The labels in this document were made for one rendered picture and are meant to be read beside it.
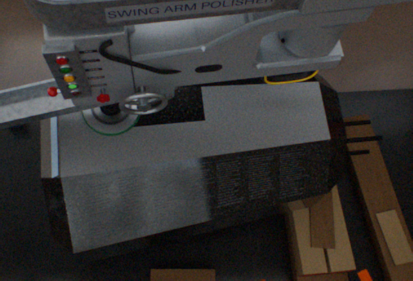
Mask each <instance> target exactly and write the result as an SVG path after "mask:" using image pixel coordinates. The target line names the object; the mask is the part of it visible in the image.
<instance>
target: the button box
mask: <svg viewBox="0 0 413 281"><path fill-rule="evenodd" d="M41 51H42V53H43V56H44V58H45V61H46V63H47V65H48V67H49V69H50V71H51V73H52V75H53V77H54V79H55V82H56V84H57V85H58V87H59V89H60V91H61V93H62V95H63V97H64V99H72V98H82V97H89V96H91V91H90V87H89V85H88V81H87V79H86V76H85V72H84V70H83V66H82V64H81V61H80V58H79V55H78V53H77V49H76V46H75V45H67V46H60V47H48V46H47V45H46V44H43V45H41ZM57 57H67V58H68V59H69V60H70V61H69V62H68V63H67V64H65V65H59V64H57V63H56V62H55V61H54V59H55V58H57ZM63 66H69V67H72V68H73V71H71V72H70V73H67V74H64V73H62V72H60V71H58V68H59V67H63ZM69 74H71V75H74V76H75V77H76V79H75V80H73V81H71V82H67V81H65V80H63V76H65V75H69ZM68 83H78V84H79V87H77V88H73V89H70V88H67V87H66V85H67V84H68ZM73 90H80V91H81V92H82V94H81V95H79V96H71V95H70V94H69V92H71V91H73Z"/></svg>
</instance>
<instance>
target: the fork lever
mask: <svg viewBox="0 0 413 281"><path fill-rule="evenodd" d="M49 87H57V88H59V87H58V85H57V84H56V82H55V79H54V78H52V79H48V80H44V81H40V82H36V83H31V84H27V85H23V86H20V87H14V88H9V89H6V90H1V91H0V130H1V129H6V128H9V127H15V126H18V125H24V123H29V122H33V121H38V120H43V119H47V118H53V117H56V116H61V115H64V114H69V113H73V112H78V111H81V110H86V109H88V110H89V109H95V108H98V107H104V106H107V105H112V104H115V103H120V101H118V102H113V103H102V104H96V105H79V106H75V105H73V103H72V100H71V99H64V97H63V95H62V93H58V95H57V96H54V97H52V96H49V95H48V92H47V90H48V88H49ZM146 92H157V93H159V89H154V90H146ZM165 96H166V97H167V99H168V100H170V99H172V95H171V94H165Z"/></svg>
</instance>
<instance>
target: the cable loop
mask: <svg viewBox="0 0 413 281"><path fill-rule="evenodd" d="M317 72H318V70H310V71H307V72H301V73H297V74H291V75H285V76H265V77H260V78H261V80H262V81H263V82H265V83H268V84H270V85H281V84H288V83H297V82H300V81H305V80H308V79H310V78H311V77H312V76H314V75H315V74H316V73H317Z"/></svg>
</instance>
